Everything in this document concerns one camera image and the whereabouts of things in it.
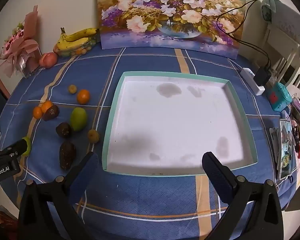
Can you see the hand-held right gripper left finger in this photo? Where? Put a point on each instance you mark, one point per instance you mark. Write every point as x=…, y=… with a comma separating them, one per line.
x=88, y=167

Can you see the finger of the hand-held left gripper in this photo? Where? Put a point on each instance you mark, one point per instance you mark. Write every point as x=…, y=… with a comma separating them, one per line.
x=16, y=147

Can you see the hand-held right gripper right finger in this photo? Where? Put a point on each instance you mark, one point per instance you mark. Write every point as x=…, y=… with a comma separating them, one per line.
x=212, y=172

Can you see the green apple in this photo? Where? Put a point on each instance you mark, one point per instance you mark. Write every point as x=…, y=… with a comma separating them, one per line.
x=28, y=147

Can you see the small brown longan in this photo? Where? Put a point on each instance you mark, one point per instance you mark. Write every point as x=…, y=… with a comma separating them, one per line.
x=93, y=135
x=72, y=89

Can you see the small orange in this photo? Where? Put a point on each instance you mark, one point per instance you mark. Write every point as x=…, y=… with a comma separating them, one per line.
x=46, y=104
x=83, y=96
x=37, y=112

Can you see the green pear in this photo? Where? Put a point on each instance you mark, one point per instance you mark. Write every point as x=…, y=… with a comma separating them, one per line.
x=78, y=119

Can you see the white tray with teal rim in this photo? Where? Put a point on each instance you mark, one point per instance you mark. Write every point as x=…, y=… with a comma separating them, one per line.
x=177, y=125

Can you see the blue plaid tablecloth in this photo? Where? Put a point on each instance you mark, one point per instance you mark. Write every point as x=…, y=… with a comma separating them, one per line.
x=152, y=200

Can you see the grey phone stand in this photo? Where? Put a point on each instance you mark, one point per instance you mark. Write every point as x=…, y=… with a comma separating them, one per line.
x=274, y=142

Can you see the smartphone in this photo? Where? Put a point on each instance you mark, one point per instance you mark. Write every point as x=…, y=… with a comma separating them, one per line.
x=286, y=150

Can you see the red peach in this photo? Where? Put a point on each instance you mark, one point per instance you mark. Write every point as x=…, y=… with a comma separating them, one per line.
x=48, y=60

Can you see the white power strip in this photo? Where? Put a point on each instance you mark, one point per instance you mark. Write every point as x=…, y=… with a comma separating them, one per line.
x=248, y=80

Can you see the pink wrapped flower bouquet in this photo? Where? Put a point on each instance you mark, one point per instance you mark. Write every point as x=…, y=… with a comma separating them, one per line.
x=20, y=47

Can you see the teal plastic box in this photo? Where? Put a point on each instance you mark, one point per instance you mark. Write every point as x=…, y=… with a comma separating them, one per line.
x=278, y=96

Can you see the black charger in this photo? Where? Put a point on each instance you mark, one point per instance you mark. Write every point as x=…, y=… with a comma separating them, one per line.
x=262, y=76

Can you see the glass fruit bowl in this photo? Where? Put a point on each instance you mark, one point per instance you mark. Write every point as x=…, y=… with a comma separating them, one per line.
x=72, y=52

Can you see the yellow banana bunch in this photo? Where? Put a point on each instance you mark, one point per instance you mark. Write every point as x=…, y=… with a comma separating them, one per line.
x=75, y=38

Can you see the flower painting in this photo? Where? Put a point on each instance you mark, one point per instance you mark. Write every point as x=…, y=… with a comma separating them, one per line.
x=165, y=10

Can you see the green patterned cloth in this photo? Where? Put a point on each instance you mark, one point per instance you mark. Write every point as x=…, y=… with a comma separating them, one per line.
x=268, y=8

